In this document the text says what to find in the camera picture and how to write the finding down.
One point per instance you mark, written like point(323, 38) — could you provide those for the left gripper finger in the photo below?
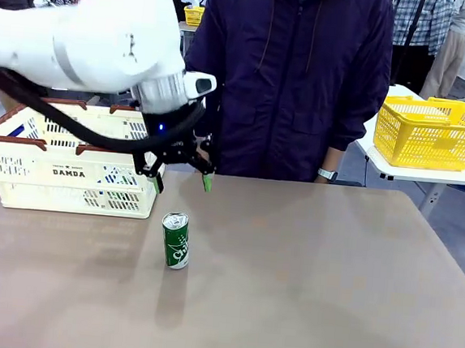
point(149, 167)
point(206, 167)

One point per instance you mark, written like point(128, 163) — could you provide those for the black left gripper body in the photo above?
point(170, 136)

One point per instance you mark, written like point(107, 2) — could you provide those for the green Chilsung drink can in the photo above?
point(176, 244)

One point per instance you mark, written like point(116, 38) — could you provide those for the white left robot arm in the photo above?
point(106, 28)

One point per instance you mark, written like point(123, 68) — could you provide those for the person's left forearm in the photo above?
point(332, 158)

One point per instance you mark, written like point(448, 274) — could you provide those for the cream basket brown rim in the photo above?
point(52, 191)

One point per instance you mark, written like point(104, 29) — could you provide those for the small yellow basket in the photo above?
point(194, 16)

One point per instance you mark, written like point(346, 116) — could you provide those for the large yellow plastic basket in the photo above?
point(423, 137)

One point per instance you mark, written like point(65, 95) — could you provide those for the person's right hand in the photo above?
point(201, 156)

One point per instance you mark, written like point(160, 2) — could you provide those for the person's left hand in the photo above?
point(322, 181)

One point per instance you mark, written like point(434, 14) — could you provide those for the grey background table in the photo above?
point(187, 29)

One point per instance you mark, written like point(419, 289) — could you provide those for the grey wrist smartwatch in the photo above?
point(327, 174)

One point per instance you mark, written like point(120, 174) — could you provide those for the person in navy jacket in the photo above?
point(297, 86)

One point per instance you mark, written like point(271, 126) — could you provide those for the white side table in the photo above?
point(440, 176)

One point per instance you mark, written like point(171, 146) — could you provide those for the bystander in plaid shirt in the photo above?
point(422, 23)

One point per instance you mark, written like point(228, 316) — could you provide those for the bystander in khaki trousers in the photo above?
point(451, 50)

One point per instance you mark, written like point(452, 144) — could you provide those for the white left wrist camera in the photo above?
point(201, 85)

